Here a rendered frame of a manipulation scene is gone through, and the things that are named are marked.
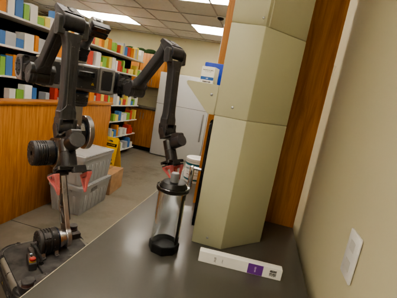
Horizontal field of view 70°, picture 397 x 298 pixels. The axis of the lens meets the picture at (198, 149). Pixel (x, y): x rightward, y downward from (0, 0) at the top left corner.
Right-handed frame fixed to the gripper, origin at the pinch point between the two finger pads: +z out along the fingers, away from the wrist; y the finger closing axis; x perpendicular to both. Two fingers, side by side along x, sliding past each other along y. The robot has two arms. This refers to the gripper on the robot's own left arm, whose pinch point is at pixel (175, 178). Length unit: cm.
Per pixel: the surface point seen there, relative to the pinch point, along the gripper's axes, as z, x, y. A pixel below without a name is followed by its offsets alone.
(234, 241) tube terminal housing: 29.1, -36.3, -8.3
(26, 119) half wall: -88, 178, -13
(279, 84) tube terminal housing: -22, -66, -3
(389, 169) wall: 12, -93, -23
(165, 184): 5, -36, -36
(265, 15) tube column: -40, -72, -14
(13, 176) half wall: -39, 198, -23
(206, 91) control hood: -23, -49, -22
